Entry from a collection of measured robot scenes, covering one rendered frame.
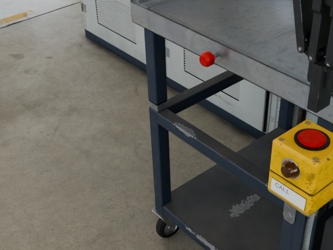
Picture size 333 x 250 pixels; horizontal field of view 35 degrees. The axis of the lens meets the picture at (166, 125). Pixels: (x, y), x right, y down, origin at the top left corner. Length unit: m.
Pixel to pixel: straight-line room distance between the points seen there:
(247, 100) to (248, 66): 1.09
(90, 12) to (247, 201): 1.60
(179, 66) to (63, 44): 0.88
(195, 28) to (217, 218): 0.68
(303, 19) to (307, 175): 0.21
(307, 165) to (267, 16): 0.58
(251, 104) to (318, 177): 1.43
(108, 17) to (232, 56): 1.75
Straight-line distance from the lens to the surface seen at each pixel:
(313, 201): 0.78
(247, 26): 1.21
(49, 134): 2.36
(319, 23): 0.68
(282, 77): 1.04
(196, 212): 1.68
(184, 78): 2.45
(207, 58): 1.12
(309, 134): 0.78
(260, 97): 2.12
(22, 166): 2.22
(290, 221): 0.87
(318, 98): 0.72
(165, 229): 1.80
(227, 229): 1.63
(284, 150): 0.77
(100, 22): 2.91
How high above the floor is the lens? 1.36
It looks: 36 degrees down
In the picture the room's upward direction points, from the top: 2 degrees counter-clockwise
